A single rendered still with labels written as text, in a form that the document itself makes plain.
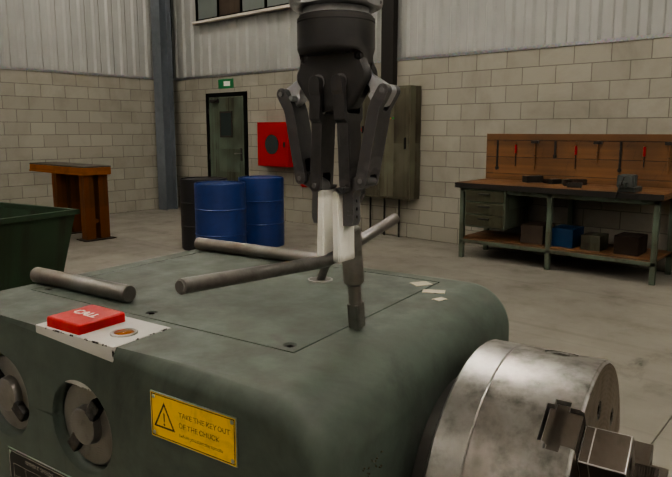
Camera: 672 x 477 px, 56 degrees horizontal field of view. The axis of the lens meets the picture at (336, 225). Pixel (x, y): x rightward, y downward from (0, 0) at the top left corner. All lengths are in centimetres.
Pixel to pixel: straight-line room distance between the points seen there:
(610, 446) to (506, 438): 9
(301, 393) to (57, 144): 1091
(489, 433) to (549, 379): 8
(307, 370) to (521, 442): 20
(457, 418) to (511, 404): 5
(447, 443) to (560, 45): 722
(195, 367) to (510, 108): 744
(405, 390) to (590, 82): 703
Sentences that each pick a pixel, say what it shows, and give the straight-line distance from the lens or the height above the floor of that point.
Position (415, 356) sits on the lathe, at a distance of 68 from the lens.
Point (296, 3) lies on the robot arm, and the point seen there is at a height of 158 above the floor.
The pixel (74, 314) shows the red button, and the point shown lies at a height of 127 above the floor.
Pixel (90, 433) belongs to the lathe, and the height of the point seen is 115.
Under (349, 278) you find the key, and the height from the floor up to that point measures 132.
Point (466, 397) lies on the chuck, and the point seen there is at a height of 121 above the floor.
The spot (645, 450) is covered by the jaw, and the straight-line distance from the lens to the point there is 84.
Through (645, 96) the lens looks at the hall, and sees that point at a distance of 740.
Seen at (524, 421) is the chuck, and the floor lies 121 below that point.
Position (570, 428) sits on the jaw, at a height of 121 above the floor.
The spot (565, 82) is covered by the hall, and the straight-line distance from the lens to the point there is 767.
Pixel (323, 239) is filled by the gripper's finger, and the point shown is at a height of 136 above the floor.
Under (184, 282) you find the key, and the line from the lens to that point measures 47.
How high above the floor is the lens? 147
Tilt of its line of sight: 9 degrees down
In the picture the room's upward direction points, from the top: straight up
